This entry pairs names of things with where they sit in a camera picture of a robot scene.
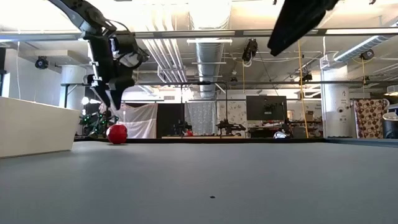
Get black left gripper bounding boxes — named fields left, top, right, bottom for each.
left=82, top=30, right=150, bottom=111

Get red toy tomato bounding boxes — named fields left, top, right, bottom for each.
left=106, top=123, right=129, bottom=146

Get background robot with green lights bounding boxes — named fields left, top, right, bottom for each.
left=78, top=110, right=121, bottom=139

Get white sheet curtain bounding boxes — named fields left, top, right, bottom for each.
left=98, top=102, right=159, bottom=139

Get black hanging power reel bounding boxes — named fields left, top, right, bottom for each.
left=241, top=38, right=259, bottom=68

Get white ceiling pipes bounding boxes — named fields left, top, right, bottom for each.
left=141, top=39, right=189, bottom=83

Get black curtain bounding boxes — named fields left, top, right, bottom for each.
left=156, top=103, right=187, bottom=138

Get black round ceiling reel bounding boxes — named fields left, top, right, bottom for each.
left=34, top=55, right=50, bottom=70
left=359, top=49, right=376, bottom=61

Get cream white plastic basket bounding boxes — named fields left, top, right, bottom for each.
left=0, top=96, right=81, bottom=160

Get black monitor screen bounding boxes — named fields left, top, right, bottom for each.
left=246, top=95, right=289, bottom=121

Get grey horizontal overhead beam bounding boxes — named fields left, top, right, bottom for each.
left=0, top=27, right=398, bottom=42

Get grey patterned curtain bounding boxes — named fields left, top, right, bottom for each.
left=185, top=101, right=218, bottom=136

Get white round column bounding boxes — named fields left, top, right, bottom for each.
left=321, top=65, right=351, bottom=139

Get white dotted curtain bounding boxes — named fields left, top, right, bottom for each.
left=216, top=101, right=249, bottom=131

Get brown dotted curtain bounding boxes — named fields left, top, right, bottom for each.
left=353, top=98, right=390, bottom=139

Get grey trash bin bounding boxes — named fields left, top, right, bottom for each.
left=381, top=111, right=398, bottom=139

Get black pipe frame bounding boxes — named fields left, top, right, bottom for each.
left=60, top=80, right=229, bottom=139

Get yellow hanging cable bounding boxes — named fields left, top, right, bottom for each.
left=297, top=39, right=310, bottom=139

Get silver ribbed ventilation duct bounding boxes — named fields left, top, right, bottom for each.
left=188, top=0, right=233, bottom=100

